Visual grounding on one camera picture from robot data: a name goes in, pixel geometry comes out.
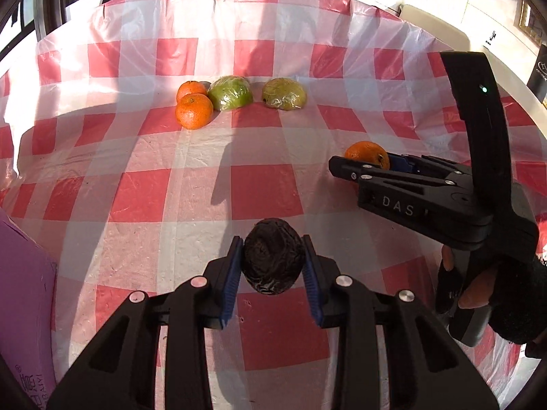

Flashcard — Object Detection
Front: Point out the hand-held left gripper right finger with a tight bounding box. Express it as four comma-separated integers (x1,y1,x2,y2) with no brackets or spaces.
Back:
302,234,500,410

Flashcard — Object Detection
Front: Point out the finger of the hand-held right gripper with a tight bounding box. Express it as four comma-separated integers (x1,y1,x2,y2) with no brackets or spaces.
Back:
389,153,473,176
328,156,471,189

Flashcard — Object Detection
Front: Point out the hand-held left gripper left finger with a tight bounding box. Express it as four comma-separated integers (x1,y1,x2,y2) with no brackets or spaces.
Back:
46,235,245,410

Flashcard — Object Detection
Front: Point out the tangerine with leafy stem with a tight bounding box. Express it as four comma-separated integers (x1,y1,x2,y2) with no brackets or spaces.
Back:
344,140,391,170

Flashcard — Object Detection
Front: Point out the dark wrinkled passion fruit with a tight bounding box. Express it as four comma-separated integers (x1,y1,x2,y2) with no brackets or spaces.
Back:
242,218,307,295

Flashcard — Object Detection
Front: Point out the yellow-green plastic-wrapped apple half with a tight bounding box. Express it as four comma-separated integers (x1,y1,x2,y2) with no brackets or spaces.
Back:
262,77,308,111

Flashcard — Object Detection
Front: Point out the green plastic-wrapped apple half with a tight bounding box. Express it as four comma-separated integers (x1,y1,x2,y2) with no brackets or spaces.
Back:
208,76,253,112

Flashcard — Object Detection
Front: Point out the purple rimmed white cardboard box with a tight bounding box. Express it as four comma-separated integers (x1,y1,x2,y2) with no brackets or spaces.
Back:
0,207,58,410

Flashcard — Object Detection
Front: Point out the person's right hand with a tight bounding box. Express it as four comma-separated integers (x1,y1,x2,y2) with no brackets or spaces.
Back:
435,245,547,357

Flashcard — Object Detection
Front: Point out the red white checkered tablecloth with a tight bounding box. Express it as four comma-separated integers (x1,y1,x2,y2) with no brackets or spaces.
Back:
0,0,547,410

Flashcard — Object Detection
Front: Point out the black sign board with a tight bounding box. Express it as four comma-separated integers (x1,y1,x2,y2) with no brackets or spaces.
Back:
526,45,547,109

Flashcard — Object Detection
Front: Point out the dark framed window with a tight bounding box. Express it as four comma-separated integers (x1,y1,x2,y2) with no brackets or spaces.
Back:
0,0,137,65

